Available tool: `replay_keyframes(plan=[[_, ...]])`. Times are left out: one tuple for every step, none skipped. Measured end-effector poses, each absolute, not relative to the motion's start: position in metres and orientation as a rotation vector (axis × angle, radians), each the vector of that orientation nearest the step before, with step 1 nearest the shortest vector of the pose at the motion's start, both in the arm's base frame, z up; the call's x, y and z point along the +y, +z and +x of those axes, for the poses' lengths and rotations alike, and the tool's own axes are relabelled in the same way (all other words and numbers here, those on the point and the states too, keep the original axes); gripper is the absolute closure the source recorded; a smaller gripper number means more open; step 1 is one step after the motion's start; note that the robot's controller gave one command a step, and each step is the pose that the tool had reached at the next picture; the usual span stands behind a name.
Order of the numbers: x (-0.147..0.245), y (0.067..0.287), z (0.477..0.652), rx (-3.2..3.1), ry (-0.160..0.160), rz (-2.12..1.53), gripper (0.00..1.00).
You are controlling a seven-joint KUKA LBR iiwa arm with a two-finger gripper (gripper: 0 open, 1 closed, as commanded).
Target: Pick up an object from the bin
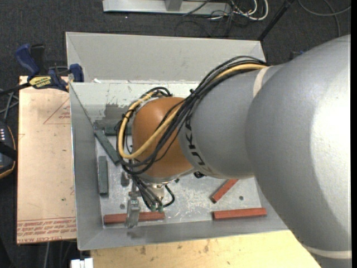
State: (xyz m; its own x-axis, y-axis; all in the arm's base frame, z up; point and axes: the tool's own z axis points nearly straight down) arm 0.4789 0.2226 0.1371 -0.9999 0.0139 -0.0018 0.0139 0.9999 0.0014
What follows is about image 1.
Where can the black cylinder on white bracket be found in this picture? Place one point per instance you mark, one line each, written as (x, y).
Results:
(199, 174)

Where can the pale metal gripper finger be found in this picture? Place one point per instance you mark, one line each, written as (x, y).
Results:
(132, 215)
(124, 180)

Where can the red-brown flat block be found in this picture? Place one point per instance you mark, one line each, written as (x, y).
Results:
(240, 213)
(152, 216)
(224, 191)

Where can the dark green flat block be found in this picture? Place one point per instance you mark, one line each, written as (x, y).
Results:
(103, 176)
(107, 147)

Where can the brown cardboard board red print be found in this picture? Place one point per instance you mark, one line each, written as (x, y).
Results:
(44, 160)

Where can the grey metal bin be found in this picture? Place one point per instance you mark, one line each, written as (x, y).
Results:
(156, 60)

